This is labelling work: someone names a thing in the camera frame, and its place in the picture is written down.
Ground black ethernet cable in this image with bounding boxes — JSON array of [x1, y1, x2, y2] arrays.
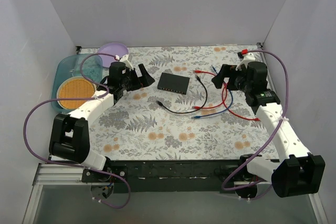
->
[[155, 75, 207, 115]]

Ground black network switch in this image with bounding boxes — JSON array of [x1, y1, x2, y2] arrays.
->
[[157, 72, 190, 95]]

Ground blue ethernet cable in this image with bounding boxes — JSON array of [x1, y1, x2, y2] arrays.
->
[[191, 65, 238, 120]]

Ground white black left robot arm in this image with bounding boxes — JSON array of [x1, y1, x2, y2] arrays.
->
[[49, 62, 155, 182]]

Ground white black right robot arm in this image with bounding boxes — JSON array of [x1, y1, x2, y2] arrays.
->
[[212, 61, 326, 198]]

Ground purple plastic plate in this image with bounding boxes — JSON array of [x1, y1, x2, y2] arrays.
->
[[97, 42, 129, 68]]

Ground floral patterned table mat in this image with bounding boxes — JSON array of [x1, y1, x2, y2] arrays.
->
[[90, 45, 278, 160]]

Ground orange woven round coaster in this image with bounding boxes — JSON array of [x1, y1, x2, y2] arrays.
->
[[56, 76, 96, 110]]

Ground teal plastic tray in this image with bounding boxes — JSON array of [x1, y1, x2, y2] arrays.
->
[[51, 54, 102, 113]]

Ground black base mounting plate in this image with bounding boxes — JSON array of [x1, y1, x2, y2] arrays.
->
[[81, 159, 240, 196]]

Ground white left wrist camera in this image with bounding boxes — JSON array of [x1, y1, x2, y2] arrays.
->
[[114, 54, 134, 70]]

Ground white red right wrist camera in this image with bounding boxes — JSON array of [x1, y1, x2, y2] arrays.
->
[[235, 49, 256, 71]]

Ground red ethernet cable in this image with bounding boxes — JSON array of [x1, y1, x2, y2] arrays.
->
[[193, 70, 261, 122]]

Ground aluminium frame rail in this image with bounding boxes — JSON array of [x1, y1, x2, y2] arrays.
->
[[33, 163, 87, 186]]

